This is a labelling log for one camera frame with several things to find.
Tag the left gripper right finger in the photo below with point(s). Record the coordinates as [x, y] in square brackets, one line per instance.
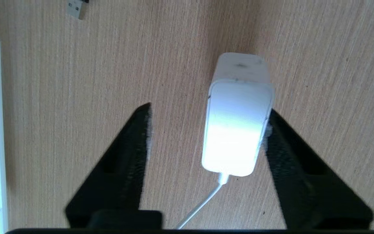
[304, 185]

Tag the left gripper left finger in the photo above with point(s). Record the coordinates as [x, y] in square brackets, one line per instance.
[118, 175]

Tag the white power adapter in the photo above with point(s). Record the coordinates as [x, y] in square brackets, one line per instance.
[237, 120]

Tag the silver USB plug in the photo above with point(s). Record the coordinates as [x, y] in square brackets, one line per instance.
[76, 8]

